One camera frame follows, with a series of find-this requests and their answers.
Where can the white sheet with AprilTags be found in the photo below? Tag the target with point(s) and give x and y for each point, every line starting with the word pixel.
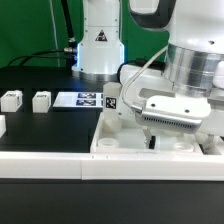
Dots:
pixel 79 100

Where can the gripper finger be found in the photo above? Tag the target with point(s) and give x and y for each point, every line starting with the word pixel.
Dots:
pixel 207 143

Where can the white U-shaped obstacle fence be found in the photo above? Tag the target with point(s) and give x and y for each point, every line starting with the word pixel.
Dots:
pixel 119 157

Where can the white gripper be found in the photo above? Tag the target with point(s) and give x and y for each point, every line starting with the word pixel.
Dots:
pixel 151 83

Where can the white square table top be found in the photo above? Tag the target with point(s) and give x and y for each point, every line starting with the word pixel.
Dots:
pixel 117 136

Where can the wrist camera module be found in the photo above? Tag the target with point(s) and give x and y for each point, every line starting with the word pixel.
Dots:
pixel 178 114

